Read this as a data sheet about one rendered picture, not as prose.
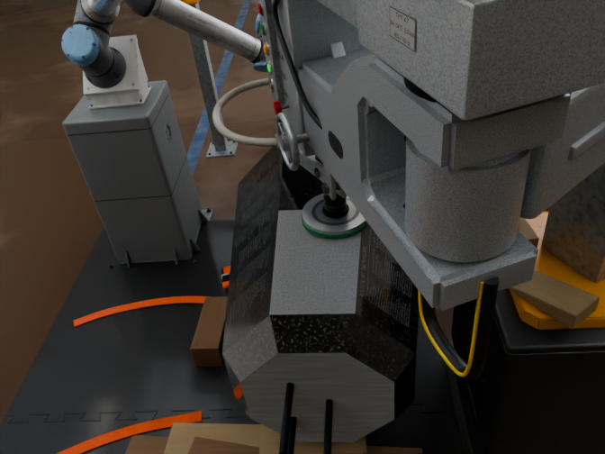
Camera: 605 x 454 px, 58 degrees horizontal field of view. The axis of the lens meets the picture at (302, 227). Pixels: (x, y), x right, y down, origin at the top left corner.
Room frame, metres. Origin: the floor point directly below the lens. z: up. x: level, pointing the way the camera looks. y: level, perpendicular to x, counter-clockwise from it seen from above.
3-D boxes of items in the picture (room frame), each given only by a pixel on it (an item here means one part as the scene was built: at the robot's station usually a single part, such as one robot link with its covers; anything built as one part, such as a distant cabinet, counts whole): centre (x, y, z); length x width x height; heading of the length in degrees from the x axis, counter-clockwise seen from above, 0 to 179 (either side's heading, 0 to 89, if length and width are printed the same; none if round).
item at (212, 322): (1.67, 0.44, 0.07); 0.30 x 0.12 x 0.12; 171
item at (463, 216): (0.75, -0.27, 1.34); 0.19 x 0.19 x 0.20
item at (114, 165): (2.47, 0.79, 0.43); 0.50 x 0.50 x 0.85; 84
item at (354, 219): (1.38, -0.11, 0.84); 0.21 x 0.21 x 0.01
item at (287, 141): (1.24, -0.02, 1.20); 0.15 x 0.10 x 0.15; 14
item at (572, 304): (0.97, -0.62, 0.80); 0.20 x 0.10 x 0.05; 31
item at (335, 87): (1.00, -0.19, 1.30); 0.74 x 0.23 x 0.49; 14
